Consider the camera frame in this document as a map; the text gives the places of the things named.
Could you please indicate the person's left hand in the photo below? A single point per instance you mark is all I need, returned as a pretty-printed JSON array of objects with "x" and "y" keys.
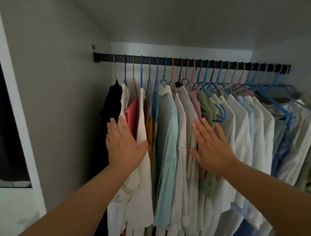
[{"x": 124, "y": 148}]

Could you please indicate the person's right hand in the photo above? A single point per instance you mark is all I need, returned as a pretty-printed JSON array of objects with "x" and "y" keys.
[{"x": 213, "y": 153}]

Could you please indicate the person's right forearm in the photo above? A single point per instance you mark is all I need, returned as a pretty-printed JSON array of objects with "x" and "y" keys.
[{"x": 272, "y": 194}]

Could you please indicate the row of coloured plastic hangers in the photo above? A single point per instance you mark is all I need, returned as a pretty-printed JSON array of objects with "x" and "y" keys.
[{"x": 206, "y": 75}]

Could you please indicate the white wardrobe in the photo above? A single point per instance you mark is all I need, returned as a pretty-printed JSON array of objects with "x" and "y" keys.
[{"x": 60, "y": 97}]

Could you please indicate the black closet rod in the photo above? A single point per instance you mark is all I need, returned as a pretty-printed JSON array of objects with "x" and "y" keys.
[{"x": 104, "y": 57}]

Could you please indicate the dark grey hanging garment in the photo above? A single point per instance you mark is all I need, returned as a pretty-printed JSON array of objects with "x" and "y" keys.
[{"x": 9, "y": 146}]

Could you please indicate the person's left forearm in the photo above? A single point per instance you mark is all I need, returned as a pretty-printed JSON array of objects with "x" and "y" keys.
[{"x": 80, "y": 206}]

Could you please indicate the row of clothes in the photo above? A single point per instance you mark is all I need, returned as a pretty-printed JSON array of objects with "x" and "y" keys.
[{"x": 255, "y": 136}]

